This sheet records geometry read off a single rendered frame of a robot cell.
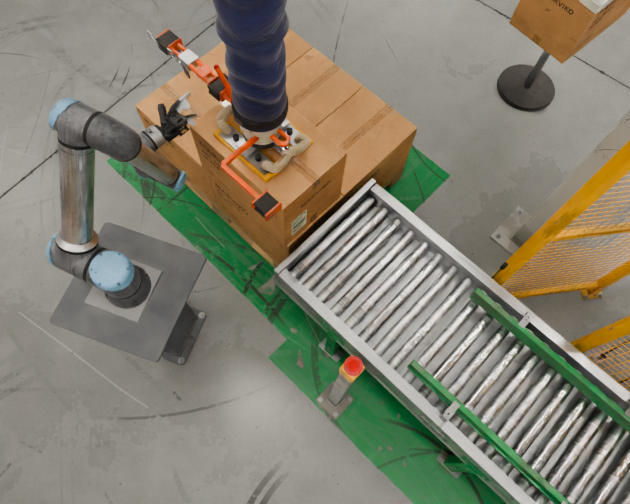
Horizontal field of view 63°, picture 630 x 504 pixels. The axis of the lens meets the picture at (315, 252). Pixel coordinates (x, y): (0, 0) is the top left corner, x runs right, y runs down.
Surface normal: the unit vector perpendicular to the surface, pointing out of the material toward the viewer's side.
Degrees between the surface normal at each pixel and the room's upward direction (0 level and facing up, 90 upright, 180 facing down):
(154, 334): 0
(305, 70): 0
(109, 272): 10
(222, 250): 0
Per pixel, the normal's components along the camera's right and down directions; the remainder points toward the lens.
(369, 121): 0.03, -0.38
